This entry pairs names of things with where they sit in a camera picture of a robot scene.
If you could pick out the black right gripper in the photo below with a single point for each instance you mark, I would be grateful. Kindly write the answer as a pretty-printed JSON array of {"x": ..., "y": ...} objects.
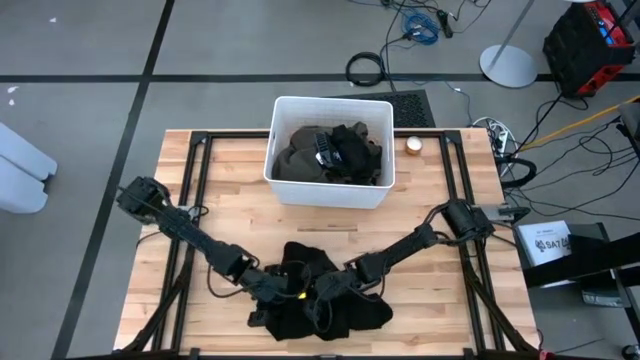
[{"x": 335, "y": 286}]

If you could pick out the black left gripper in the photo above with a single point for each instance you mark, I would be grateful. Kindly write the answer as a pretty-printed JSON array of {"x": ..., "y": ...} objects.
[{"x": 272, "y": 287}]

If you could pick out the black garment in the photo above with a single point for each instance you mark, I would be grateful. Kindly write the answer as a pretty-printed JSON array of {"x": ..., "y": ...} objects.
[
  {"x": 355, "y": 150},
  {"x": 350, "y": 315}
]

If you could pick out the white plastic laundry basket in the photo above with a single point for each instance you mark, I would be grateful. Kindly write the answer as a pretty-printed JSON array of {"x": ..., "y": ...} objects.
[{"x": 325, "y": 195}]

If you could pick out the dark olive garment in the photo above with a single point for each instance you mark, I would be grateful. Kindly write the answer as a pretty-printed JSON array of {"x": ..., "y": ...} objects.
[{"x": 295, "y": 165}]

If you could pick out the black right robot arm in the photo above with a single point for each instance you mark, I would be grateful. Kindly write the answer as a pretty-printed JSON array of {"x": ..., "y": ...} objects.
[{"x": 400, "y": 250}]

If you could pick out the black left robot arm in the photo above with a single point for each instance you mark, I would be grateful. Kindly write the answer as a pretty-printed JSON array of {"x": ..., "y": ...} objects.
[{"x": 190, "y": 235}]

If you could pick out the black perforated floor mat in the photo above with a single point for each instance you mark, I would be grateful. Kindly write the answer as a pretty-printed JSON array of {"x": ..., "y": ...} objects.
[{"x": 412, "y": 107}]

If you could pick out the white printed cardboard box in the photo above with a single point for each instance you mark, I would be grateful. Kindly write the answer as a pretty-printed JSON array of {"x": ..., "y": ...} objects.
[{"x": 545, "y": 242}]

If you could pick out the white power strip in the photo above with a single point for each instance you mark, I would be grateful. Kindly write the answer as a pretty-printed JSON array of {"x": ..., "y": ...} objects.
[{"x": 502, "y": 142}]

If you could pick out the black side cart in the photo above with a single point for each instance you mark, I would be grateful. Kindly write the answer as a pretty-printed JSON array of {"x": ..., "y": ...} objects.
[{"x": 590, "y": 260}]

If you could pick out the pale blue plastic object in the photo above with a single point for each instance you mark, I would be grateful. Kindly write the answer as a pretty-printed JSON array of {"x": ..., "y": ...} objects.
[{"x": 25, "y": 175}]

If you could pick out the grey round-base lamp stand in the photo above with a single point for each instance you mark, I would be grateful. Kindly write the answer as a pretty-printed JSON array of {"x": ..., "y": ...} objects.
[{"x": 507, "y": 67}]

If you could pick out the black power strip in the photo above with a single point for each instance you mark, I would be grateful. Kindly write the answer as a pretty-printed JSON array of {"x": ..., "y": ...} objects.
[{"x": 445, "y": 24}]

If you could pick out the black and red case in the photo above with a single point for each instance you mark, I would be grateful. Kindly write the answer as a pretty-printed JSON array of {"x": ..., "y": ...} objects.
[{"x": 575, "y": 50}]

